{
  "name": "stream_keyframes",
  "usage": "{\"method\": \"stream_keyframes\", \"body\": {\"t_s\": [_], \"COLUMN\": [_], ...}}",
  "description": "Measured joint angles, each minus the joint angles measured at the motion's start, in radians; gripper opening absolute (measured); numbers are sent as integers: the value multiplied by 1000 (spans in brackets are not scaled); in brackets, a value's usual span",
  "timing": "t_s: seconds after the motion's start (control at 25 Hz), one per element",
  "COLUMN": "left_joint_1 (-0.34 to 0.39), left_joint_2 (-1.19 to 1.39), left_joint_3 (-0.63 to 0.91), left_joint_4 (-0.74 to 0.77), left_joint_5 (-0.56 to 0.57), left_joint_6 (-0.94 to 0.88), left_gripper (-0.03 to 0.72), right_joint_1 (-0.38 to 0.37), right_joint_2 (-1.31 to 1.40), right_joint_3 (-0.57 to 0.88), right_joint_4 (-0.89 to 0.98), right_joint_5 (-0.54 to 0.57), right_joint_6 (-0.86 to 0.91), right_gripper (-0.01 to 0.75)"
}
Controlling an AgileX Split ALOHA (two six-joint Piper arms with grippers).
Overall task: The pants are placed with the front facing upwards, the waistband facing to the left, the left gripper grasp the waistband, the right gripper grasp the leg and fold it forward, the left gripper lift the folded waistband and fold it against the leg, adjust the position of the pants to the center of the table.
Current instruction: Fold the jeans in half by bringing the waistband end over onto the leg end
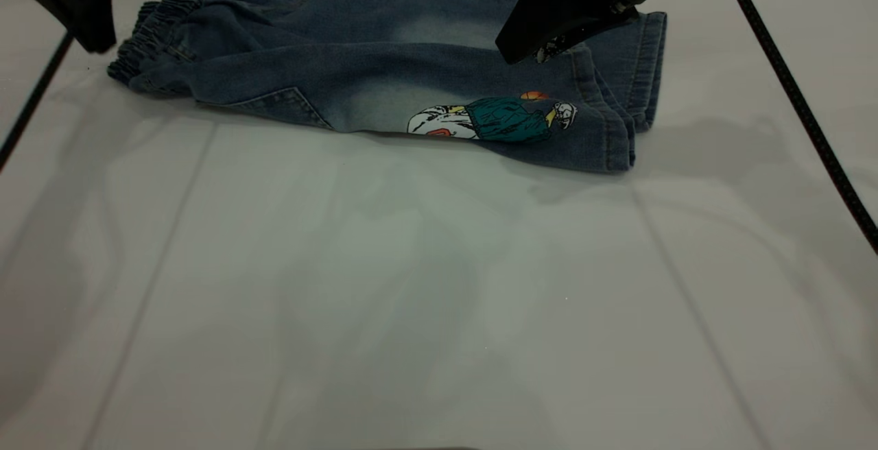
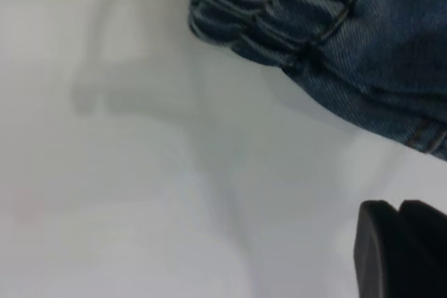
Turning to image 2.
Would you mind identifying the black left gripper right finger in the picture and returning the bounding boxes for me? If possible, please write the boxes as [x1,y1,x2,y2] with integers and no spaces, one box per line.
[397,199,447,298]

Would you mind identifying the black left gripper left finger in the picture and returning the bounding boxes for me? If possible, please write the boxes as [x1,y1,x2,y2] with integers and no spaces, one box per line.
[353,200,402,298]

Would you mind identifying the blue denim pants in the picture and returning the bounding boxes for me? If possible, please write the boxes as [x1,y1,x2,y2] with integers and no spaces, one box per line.
[188,0,447,161]

